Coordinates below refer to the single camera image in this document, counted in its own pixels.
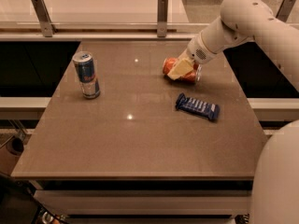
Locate white drawer cabinet front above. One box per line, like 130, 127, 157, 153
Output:
35, 190, 250, 216

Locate blue silver red bull can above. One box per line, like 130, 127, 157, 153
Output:
72, 51, 100, 99

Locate dark round object at left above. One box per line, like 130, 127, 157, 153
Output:
6, 137, 24, 156

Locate right metal railing bracket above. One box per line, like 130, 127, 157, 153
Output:
276, 0, 296, 22

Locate red coca-cola can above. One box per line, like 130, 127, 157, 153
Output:
163, 58, 202, 83

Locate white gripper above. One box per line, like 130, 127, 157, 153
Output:
167, 33, 217, 80

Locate middle metal railing bracket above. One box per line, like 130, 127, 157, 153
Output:
157, 0, 168, 37

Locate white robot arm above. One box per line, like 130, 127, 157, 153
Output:
169, 0, 299, 224

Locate metal railing bracket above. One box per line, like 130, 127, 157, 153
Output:
276, 0, 296, 22
157, 0, 168, 37
31, 0, 55, 37

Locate left metal railing bracket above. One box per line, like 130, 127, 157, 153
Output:
31, 0, 55, 37

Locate blue snack bar wrapper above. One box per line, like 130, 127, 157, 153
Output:
175, 93, 220, 121

